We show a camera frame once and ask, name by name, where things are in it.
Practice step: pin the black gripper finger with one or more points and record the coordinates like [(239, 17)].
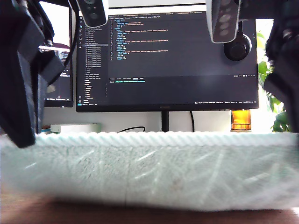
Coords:
[(37, 100), (290, 98), (14, 105)]

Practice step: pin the pale green fluffy tea towel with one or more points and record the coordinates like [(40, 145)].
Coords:
[(149, 168)]

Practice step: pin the smaller black monitor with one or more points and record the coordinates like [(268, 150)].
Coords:
[(67, 93)]

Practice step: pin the green leafy plant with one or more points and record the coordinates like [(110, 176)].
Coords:
[(262, 67)]

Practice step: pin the white flat box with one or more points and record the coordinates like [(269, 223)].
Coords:
[(74, 128)]

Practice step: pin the pale pot with amber glass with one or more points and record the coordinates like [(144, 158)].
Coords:
[(240, 121)]

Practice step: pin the black headphones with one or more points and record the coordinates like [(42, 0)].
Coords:
[(238, 50)]

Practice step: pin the large black monitor with stand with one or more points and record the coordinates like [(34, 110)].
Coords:
[(163, 70)]

